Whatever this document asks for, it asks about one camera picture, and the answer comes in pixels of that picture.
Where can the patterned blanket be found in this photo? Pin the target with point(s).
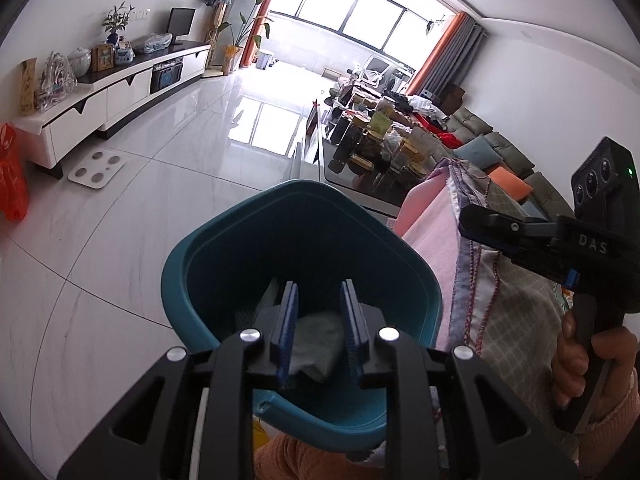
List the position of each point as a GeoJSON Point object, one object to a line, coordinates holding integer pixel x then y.
{"type": "Point", "coordinates": [515, 310]}

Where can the orange cushion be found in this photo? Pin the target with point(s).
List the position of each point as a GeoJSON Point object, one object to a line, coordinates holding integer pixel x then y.
{"type": "Point", "coordinates": [510, 182]}

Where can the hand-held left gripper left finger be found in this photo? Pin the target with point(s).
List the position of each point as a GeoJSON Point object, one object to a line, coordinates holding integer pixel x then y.
{"type": "Point", "coordinates": [287, 332]}

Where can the tall wooden box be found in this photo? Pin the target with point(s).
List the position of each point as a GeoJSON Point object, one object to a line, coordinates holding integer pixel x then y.
{"type": "Point", "coordinates": [29, 87]}

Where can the cluster of jars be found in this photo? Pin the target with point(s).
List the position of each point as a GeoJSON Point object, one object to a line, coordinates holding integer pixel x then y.
{"type": "Point", "coordinates": [370, 140]}

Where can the person's right hand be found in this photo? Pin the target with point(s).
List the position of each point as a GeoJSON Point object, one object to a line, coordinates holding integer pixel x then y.
{"type": "Point", "coordinates": [570, 365]}

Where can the small white pedal bin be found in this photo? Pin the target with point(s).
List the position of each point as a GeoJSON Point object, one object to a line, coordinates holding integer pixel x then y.
{"type": "Point", "coordinates": [263, 60]}

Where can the brown cardboard box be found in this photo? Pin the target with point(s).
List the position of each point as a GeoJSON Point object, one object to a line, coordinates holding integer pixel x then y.
{"type": "Point", "coordinates": [454, 94]}

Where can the white body scale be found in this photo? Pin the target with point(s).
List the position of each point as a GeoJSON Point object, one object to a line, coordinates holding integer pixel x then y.
{"type": "Point", "coordinates": [97, 167]}

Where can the white office chair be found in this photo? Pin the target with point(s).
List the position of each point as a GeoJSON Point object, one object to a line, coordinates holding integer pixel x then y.
{"type": "Point", "coordinates": [375, 67]}

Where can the tall potted plant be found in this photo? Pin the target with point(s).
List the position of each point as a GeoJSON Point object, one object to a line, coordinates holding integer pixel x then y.
{"type": "Point", "coordinates": [250, 35]}

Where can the wooden picture frame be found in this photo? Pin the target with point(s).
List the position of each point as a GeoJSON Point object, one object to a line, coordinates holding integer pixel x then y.
{"type": "Point", "coordinates": [103, 57]}

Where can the white TV cabinet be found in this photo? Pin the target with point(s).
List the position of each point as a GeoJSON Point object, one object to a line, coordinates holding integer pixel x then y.
{"type": "Point", "coordinates": [125, 90]}

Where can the blue cushion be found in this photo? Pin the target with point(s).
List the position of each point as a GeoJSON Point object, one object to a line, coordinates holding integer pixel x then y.
{"type": "Point", "coordinates": [477, 152]}

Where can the red cloth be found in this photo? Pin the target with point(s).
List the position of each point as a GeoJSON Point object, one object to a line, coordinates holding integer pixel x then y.
{"type": "Point", "coordinates": [442, 132]}

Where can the blue plastic-wrapped bundle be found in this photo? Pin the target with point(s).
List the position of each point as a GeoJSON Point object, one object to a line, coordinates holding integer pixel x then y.
{"type": "Point", "coordinates": [152, 43]}

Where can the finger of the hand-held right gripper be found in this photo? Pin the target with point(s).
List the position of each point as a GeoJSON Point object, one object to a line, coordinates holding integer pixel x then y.
{"type": "Point", "coordinates": [485, 222]}

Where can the person's right forearm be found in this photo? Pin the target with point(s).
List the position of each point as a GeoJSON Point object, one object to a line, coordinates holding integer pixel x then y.
{"type": "Point", "coordinates": [620, 410]}

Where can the grey crumpled tissue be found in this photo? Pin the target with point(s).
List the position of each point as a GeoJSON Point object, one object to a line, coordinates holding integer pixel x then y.
{"type": "Point", "coordinates": [320, 345]}

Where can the green sofa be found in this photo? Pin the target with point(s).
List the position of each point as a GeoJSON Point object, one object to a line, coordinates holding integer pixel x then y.
{"type": "Point", "coordinates": [470, 122]}

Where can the pile of clothes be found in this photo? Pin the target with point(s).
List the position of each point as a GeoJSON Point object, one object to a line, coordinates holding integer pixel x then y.
{"type": "Point", "coordinates": [422, 105]}

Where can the glass coffee table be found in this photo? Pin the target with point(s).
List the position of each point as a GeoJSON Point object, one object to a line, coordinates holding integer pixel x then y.
{"type": "Point", "coordinates": [345, 180]}

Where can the small bonsai plant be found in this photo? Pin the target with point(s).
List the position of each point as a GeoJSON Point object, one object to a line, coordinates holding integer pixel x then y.
{"type": "Point", "coordinates": [116, 20]}

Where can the teal trash bin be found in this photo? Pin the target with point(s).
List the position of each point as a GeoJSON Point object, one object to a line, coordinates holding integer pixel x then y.
{"type": "Point", "coordinates": [300, 220]}

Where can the orange and grey curtain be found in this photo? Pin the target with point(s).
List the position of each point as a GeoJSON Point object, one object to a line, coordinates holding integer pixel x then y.
{"type": "Point", "coordinates": [445, 45]}

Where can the person's left forearm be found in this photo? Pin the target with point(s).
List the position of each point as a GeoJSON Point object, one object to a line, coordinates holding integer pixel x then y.
{"type": "Point", "coordinates": [310, 460]}

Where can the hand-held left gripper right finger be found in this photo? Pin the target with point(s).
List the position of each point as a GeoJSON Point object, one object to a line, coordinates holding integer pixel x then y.
{"type": "Point", "coordinates": [351, 332]}

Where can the white ceramic jar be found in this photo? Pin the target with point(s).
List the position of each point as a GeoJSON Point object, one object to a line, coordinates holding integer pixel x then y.
{"type": "Point", "coordinates": [80, 62]}

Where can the black monitor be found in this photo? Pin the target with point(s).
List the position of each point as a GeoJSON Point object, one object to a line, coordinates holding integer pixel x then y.
{"type": "Point", "coordinates": [180, 22]}

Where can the orange plastic bag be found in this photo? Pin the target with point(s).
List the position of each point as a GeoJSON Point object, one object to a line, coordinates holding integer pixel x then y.
{"type": "Point", "coordinates": [12, 175]}

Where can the clear plastic bag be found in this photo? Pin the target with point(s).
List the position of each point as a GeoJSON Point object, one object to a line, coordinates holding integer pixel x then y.
{"type": "Point", "coordinates": [56, 82]}

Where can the large window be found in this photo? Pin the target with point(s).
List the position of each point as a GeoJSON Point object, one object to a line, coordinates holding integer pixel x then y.
{"type": "Point", "coordinates": [350, 15]}

